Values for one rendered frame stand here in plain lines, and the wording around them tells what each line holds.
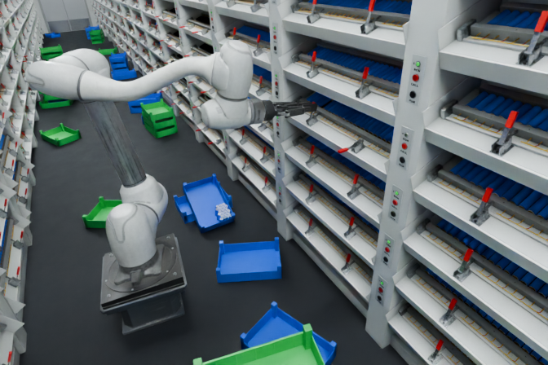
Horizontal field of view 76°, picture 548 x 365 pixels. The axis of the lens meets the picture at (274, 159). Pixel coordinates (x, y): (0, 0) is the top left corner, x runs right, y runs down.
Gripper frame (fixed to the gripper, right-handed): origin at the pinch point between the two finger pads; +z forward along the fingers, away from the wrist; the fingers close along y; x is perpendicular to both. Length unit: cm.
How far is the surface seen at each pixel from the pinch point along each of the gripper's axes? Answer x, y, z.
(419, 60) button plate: 26, 48, -4
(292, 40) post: 21.8, -18.0, 1.6
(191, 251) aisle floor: -87, -37, -34
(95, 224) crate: -90, -85, -75
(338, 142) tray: -7.4, 18.2, 2.1
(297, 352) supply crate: -46, 58, -36
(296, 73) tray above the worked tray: 10.8, -8.4, -1.2
